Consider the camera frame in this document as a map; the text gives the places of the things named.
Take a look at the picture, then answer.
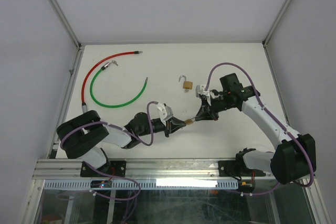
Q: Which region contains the left aluminium frame post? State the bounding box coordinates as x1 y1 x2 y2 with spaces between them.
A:
48 0 81 48

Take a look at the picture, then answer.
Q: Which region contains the small brass padlock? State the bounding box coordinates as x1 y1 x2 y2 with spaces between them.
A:
184 118 195 125

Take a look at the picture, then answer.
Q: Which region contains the right black mount plate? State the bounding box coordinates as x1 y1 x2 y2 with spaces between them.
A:
218 160 238 177

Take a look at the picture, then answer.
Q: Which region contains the right aluminium frame post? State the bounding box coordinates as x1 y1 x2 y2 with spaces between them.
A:
262 0 293 47

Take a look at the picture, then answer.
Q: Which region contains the red cable lock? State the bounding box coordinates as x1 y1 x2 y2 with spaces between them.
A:
80 50 142 113

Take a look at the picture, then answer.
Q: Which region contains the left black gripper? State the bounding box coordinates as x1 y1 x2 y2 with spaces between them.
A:
138 117 186 138

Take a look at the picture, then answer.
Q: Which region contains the green cable lock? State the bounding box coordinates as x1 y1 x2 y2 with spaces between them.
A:
89 61 149 109

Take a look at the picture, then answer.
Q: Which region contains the slotted cable duct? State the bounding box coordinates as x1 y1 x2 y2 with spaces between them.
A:
44 178 238 190

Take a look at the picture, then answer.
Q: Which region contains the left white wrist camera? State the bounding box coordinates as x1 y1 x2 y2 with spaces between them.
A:
156 102 173 126

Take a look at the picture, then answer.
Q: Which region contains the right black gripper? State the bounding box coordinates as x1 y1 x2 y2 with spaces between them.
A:
195 93 234 121

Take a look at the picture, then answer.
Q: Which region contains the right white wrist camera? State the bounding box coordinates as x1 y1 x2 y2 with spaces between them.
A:
195 84 212 106

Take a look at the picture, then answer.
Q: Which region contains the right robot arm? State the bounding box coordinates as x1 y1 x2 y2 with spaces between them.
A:
195 73 317 185

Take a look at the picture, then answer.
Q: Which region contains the large brass padlock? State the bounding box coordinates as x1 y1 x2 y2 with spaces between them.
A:
179 75 193 93

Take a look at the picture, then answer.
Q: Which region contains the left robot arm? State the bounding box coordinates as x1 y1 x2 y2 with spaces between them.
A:
56 110 187 176

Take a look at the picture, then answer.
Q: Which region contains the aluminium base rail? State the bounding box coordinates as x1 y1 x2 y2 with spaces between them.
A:
33 157 314 182

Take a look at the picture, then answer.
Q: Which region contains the left black mount plate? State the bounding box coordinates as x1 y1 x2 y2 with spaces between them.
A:
80 159 127 178

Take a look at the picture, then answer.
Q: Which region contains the black mount plate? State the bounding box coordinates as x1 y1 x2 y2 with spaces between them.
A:
218 160 238 177
80 159 127 178

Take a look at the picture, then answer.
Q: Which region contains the aluminium frame post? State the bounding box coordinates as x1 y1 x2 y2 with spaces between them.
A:
48 0 81 48
262 0 293 47

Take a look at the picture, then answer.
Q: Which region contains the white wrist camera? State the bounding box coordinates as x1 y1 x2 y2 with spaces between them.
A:
195 84 212 106
156 102 173 126

